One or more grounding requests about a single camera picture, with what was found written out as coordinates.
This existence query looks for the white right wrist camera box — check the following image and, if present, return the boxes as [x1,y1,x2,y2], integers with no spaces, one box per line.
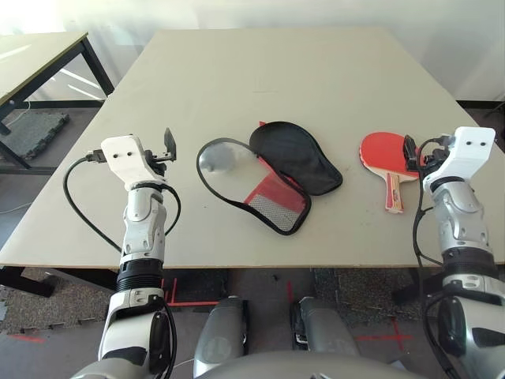
[421,126,496,186]

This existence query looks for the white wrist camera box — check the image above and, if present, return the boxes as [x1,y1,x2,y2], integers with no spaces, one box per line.
[421,126,496,186]
[100,134,169,190]

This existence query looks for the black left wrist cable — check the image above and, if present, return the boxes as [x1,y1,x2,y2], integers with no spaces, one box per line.
[64,149,182,253]

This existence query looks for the grey robot left leg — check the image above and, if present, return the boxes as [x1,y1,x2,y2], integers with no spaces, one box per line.
[193,295,250,379]

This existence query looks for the grey robot right leg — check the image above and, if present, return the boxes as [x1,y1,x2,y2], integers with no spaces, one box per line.
[290,295,361,356]

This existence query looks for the red black paddle case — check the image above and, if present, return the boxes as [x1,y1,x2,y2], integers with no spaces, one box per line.
[196,120,343,237]

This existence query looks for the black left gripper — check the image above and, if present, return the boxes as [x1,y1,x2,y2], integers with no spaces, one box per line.
[144,127,178,175]

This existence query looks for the dark grey foam mat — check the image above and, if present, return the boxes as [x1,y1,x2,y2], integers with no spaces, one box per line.
[0,111,71,161]

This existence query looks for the beige side table black frame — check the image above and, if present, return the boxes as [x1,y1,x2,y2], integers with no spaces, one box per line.
[0,31,116,175]

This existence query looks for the grey robot leg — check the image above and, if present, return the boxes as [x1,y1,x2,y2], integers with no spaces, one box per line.
[193,295,250,379]
[290,295,361,356]

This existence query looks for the red ping-pong paddle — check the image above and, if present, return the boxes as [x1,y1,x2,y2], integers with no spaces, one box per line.
[358,131,421,214]

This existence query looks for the black table leg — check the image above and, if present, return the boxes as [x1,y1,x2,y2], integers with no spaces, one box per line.
[0,266,122,299]
[391,268,428,306]

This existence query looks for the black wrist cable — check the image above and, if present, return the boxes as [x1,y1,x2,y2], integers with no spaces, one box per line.
[412,134,455,379]
[64,149,182,253]

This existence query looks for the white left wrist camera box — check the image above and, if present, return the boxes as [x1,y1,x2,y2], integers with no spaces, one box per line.
[100,134,169,190]

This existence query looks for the grey robot torso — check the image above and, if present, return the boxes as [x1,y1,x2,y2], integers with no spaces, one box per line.
[70,350,435,379]

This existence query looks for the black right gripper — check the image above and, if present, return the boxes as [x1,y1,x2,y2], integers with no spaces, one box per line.
[402,134,448,171]

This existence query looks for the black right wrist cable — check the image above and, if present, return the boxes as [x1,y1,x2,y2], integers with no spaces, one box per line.
[412,134,455,379]

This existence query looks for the grey plush zipper charm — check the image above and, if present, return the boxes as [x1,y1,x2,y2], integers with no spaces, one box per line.
[200,142,240,173]

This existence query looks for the speckled dark floor mat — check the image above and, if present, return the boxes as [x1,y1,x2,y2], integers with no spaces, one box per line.
[311,268,425,317]
[0,272,119,336]

